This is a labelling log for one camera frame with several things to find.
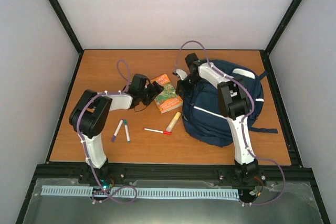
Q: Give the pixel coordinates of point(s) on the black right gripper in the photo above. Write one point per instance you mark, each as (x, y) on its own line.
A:
(184, 89)

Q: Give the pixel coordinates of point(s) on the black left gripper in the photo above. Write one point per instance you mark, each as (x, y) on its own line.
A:
(154, 92)

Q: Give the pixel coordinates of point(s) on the orange green picture book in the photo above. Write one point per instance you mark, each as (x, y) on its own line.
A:
(167, 100)

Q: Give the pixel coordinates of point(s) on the navy blue student backpack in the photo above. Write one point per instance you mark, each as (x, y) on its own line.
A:
(202, 118)

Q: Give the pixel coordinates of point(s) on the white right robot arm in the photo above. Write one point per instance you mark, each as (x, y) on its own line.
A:
(235, 104)

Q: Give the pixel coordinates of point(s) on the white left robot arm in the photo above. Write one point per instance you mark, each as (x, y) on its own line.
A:
(89, 116)

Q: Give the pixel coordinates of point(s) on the green capped white marker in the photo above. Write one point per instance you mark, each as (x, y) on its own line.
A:
(126, 131)

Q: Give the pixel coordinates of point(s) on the red capped white marker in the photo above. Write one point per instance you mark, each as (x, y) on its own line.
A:
(158, 131)

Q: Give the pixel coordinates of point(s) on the purple capped white marker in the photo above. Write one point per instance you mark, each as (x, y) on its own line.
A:
(117, 130)

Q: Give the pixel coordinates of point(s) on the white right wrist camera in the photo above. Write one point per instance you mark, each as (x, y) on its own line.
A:
(180, 73)

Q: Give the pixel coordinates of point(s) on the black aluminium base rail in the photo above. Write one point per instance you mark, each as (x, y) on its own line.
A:
(123, 174)

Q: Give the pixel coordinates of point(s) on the light blue slotted cable duct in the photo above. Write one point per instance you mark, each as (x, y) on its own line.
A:
(142, 193)

